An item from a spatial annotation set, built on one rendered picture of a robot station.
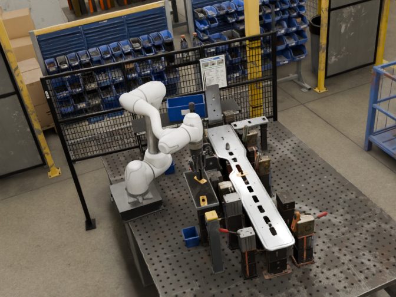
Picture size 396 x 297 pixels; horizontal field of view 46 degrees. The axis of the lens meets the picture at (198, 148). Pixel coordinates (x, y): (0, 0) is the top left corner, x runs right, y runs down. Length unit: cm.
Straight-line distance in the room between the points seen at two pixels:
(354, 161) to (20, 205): 347
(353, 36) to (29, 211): 437
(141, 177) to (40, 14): 675
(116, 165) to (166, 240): 105
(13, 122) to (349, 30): 411
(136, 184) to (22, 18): 459
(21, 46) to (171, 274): 486
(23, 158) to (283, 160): 282
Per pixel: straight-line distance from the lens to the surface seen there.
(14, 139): 516
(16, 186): 543
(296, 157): 384
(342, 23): 614
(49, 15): 968
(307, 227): 278
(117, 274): 404
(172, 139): 246
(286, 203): 290
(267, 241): 271
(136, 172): 325
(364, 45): 651
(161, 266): 306
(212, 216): 264
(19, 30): 748
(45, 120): 606
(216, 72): 389
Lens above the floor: 295
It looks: 34 degrees down
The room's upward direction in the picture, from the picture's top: 8 degrees counter-clockwise
